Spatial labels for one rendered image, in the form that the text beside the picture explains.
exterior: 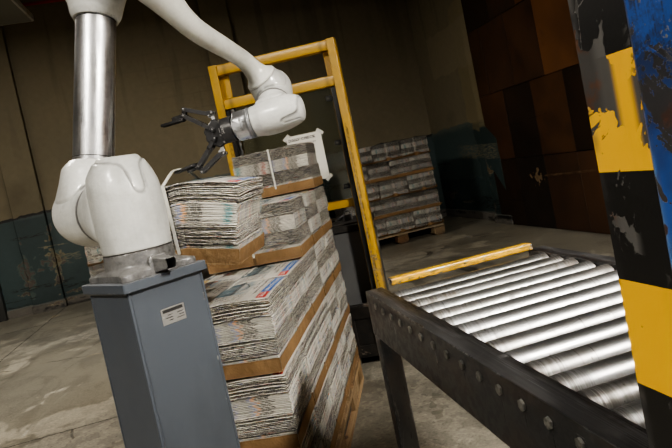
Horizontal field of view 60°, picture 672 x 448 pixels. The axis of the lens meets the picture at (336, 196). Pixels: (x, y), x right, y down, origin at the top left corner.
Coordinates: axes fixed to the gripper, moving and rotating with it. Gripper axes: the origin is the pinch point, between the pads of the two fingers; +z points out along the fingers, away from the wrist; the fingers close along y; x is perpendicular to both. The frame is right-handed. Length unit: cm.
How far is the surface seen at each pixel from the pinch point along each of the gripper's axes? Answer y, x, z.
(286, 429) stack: 88, -7, -12
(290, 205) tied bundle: 27, 49, -19
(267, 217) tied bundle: 29, 49, -9
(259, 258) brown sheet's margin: 44, 48, -1
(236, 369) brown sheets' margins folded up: 67, -7, -2
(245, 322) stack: 55, -8, -9
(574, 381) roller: 59, -85, -80
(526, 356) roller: 59, -73, -76
